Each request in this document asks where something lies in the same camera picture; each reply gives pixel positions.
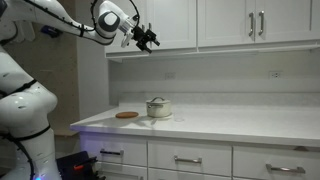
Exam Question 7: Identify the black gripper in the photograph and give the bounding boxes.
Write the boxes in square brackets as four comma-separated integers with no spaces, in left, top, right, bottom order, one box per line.
[131,25,161,55]

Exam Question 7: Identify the white wall cabinet door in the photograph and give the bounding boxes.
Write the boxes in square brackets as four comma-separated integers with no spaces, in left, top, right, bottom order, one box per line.
[104,0,149,54]
[197,0,257,48]
[146,0,198,51]
[255,0,313,43]
[311,0,320,41]

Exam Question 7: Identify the white base cabinet door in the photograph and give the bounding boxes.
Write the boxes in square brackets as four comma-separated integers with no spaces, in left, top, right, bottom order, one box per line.
[148,167,191,180]
[94,161,148,180]
[189,168,233,180]

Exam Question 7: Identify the cream pot lid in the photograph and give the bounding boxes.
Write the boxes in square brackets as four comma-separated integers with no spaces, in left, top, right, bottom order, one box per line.
[146,96,172,106]

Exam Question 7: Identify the tall white side panel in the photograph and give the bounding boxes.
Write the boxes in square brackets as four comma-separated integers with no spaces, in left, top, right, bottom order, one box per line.
[75,19,111,121]

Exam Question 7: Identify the cream cooking pot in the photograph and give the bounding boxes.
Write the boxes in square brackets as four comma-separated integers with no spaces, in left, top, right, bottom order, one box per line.
[145,99,173,119]

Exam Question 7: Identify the round cork trivet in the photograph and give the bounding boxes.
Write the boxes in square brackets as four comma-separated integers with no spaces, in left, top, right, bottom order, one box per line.
[114,111,140,120]

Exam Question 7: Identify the black equipment case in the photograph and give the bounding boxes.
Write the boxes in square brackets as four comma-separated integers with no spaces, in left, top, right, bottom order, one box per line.
[55,150,107,180]

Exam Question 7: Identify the silver wrist camera bar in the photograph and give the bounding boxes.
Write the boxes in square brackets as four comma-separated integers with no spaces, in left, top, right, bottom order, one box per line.
[120,16,135,49]

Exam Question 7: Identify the white wall outlet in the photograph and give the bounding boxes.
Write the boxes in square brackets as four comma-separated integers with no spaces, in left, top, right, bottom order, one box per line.
[268,70,284,80]
[164,71,177,81]

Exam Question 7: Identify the white wall cabinet frame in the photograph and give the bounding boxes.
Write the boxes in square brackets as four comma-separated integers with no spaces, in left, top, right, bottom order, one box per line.
[104,38,320,64]

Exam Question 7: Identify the plywood wall panel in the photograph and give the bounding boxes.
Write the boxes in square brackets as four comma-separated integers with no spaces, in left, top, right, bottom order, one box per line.
[13,19,81,138]

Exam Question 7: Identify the blue wall-mounted device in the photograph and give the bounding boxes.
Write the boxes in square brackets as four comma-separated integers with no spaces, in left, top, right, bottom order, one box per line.
[40,25,64,39]

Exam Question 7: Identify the metal wall cabinet door handle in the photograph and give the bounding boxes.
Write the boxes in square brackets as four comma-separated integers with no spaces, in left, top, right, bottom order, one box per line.
[257,10,265,37]
[247,11,256,38]

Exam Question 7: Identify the metal bar drawer handle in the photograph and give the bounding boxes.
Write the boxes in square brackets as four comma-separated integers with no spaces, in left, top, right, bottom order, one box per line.
[265,162,307,174]
[99,148,125,157]
[173,154,203,164]

